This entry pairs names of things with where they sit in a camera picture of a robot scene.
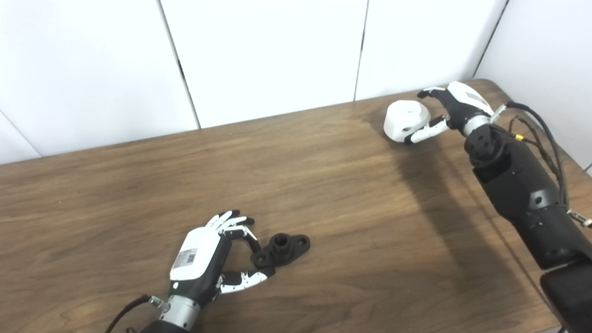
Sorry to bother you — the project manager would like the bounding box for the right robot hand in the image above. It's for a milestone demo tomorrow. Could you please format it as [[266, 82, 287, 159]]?
[[405, 81, 494, 145]]

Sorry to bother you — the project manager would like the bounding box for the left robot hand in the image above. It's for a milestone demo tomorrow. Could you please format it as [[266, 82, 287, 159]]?
[[169, 210, 276, 306]]

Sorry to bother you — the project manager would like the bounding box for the round white piece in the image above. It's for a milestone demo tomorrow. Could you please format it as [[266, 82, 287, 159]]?
[[383, 100, 432, 142]]

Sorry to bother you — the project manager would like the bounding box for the black flanged holder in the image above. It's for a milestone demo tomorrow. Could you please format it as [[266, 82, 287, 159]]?
[[251, 234, 311, 269]]

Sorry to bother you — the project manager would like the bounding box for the thick black right wrist cable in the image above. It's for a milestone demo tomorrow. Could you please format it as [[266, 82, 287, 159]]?
[[490, 102, 569, 209]]

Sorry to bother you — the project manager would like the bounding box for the thick black wrist cable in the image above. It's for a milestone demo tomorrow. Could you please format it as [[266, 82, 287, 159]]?
[[105, 295, 170, 333], [490, 102, 569, 209]]

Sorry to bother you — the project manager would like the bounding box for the thin braided right arm cable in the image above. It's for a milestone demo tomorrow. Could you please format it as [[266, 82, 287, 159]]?
[[508, 116, 592, 228]]

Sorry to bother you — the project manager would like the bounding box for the thick black left wrist cable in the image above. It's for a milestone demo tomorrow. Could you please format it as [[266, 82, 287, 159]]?
[[105, 295, 170, 333]]

